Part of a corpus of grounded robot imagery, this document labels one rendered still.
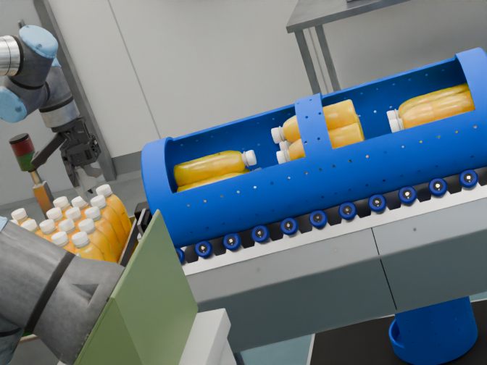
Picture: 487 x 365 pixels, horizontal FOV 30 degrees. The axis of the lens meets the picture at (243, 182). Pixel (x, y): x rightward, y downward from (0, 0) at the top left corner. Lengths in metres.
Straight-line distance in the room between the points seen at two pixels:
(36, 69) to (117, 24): 3.73
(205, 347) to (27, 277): 0.33
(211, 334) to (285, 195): 0.64
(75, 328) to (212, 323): 0.29
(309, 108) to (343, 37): 3.38
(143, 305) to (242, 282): 0.84
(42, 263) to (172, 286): 0.25
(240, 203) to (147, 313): 0.75
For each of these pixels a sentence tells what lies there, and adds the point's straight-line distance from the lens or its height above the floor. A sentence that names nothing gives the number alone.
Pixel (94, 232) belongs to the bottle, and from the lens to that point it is 2.34.
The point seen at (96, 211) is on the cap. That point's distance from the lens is 2.39.
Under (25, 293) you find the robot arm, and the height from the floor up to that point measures 1.32.
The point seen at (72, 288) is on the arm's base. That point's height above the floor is 1.30.
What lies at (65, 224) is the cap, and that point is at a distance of 2.37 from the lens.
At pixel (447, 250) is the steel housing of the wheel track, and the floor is 0.80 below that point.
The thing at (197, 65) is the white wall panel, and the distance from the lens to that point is 5.76.
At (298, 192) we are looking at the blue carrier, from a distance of 2.19.
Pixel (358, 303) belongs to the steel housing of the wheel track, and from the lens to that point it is 2.38.
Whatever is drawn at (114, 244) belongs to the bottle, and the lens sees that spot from 2.41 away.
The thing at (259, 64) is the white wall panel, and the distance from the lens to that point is 5.68.
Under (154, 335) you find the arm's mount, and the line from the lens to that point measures 1.51.
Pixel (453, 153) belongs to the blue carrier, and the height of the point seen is 1.05.
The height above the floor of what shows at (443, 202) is 0.92.
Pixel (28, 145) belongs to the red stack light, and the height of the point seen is 1.23.
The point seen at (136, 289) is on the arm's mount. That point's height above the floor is 1.28.
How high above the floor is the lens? 1.90
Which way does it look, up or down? 21 degrees down
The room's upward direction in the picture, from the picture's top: 19 degrees counter-clockwise
